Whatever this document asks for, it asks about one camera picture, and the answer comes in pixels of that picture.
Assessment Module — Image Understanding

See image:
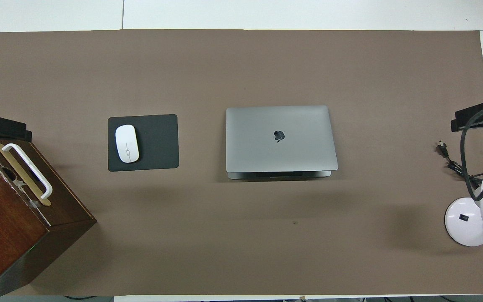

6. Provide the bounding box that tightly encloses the grey laptop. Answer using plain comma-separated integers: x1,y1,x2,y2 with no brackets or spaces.
226,105,339,180

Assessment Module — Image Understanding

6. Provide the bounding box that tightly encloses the dark brown wooden box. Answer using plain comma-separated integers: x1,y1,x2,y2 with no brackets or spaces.
0,133,97,302

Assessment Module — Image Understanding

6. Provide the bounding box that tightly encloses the white desk lamp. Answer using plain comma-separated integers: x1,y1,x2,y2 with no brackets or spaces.
444,173,483,247

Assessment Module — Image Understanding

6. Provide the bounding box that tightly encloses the white computer mouse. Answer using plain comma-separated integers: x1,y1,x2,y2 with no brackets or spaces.
115,125,140,163

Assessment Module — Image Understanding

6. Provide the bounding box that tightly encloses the black mouse pad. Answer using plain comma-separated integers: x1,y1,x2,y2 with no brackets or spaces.
107,114,179,172

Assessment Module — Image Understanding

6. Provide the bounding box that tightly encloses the brown table mat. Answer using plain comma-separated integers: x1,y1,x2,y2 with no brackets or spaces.
0,29,483,296

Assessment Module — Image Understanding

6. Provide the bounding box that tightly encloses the gold handle plate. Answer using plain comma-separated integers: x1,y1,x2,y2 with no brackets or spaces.
0,143,52,206

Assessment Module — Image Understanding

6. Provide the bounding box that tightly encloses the white box handle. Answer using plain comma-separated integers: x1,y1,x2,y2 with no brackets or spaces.
2,143,53,199

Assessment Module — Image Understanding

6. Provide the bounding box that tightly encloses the black power cable plug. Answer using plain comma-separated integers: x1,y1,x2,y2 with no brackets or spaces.
436,142,483,189

